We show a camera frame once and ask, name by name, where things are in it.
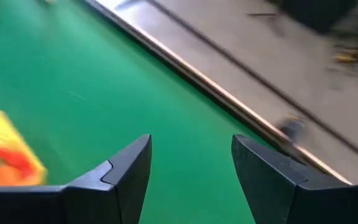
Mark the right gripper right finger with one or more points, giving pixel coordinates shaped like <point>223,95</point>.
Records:
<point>306,205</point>

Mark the black frame clamp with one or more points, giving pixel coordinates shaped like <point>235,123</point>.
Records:
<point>292,126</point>

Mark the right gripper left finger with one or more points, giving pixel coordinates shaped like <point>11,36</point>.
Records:
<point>57,205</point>

